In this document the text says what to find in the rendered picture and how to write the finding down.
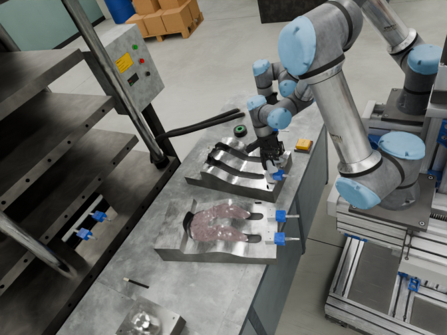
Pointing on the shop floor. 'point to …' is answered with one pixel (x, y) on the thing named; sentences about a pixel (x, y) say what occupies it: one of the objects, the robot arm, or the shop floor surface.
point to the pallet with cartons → (165, 17)
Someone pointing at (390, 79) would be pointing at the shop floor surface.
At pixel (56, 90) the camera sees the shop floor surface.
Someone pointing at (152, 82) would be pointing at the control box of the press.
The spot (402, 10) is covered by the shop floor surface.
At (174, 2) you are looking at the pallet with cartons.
